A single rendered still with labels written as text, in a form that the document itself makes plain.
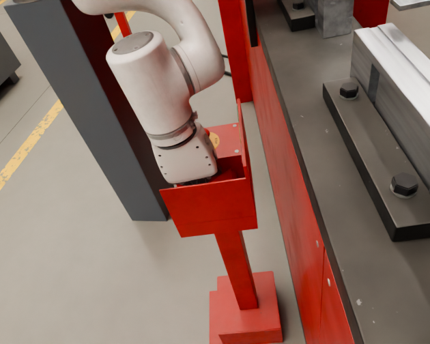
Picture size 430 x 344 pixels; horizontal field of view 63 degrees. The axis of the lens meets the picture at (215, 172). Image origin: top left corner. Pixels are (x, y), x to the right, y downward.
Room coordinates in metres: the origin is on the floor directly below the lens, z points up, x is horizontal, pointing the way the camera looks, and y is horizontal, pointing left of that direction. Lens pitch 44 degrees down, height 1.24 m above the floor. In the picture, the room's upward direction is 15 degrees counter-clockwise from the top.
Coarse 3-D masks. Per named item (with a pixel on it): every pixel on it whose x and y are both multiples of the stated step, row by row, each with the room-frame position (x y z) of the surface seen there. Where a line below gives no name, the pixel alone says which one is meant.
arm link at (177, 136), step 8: (192, 112) 0.48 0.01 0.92; (192, 120) 0.46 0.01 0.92; (184, 128) 0.44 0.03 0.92; (192, 128) 0.46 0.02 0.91; (152, 136) 0.44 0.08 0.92; (160, 136) 0.44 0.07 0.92; (168, 136) 0.43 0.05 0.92; (176, 136) 0.43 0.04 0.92; (184, 136) 0.44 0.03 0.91; (160, 144) 0.44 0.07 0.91; (168, 144) 0.43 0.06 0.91
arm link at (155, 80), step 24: (120, 48) 0.47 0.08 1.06; (144, 48) 0.45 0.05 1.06; (168, 48) 0.49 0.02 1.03; (120, 72) 0.44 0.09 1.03; (144, 72) 0.43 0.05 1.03; (168, 72) 0.45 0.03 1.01; (144, 96) 0.44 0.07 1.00; (168, 96) 0.44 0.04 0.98; (144, 120) 0.44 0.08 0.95; (168, 120) 0.43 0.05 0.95
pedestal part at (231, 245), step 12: (216, 240) 0.50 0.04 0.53; (228, 240) 0.49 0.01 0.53; (240, 240) 0.49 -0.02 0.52; (228, 252) 0.49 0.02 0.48; (240, 252) 0.49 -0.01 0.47; (228, 264) 0.49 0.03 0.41; (240, 264) 0.49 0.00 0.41; (240, 276) 0.49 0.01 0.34; (252, 276) 0.53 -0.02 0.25; (240, 288) 0.49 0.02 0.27; (252, 288) 0.49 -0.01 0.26; (240, 300) 0.49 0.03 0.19; (252, 300) 0.49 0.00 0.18
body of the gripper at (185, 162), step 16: (176, 144) 0.44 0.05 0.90; (192, 144) 0.45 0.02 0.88; (208, 144) 0.46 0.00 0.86; (160, 160) 0.46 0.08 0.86; (176, 160) 0.45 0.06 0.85; (192, 160) 0.45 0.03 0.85; (208, 160) 0.45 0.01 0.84; (176, 176) 0.46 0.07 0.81; (192, 176) 0.45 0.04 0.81; (208, 176) 0.45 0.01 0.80
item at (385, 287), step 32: (256, 0) 0.99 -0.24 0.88; (288, 32) 0.75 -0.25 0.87; (352, 32) 0.68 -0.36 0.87; (288, 64) 0.62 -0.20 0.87; (320, 64) 0.59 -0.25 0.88; (288, 96) 0.51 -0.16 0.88; (320, 96) 0.49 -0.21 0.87; (288, 128) 0.47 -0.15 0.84; (320, 128) 0.41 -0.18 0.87; (320, 160) 0.34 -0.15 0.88; (352, 160) 0.33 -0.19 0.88; (320, 192) 0.29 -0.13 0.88; (352, 192) 0.27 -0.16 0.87; (320, 224) 0.25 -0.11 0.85; (352, 224) 0.23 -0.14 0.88; (352, 256) 0.19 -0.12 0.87; (384, 256) 0.18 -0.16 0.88; (416, 256) 0.17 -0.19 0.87; (352, 288) 0.15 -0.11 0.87; (384, 288) 0.14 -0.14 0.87; (416, 288) 0.14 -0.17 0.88; (352, 320) 0.13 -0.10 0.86; (384, 320) 0.11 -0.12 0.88; (416, 320) 0.11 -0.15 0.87
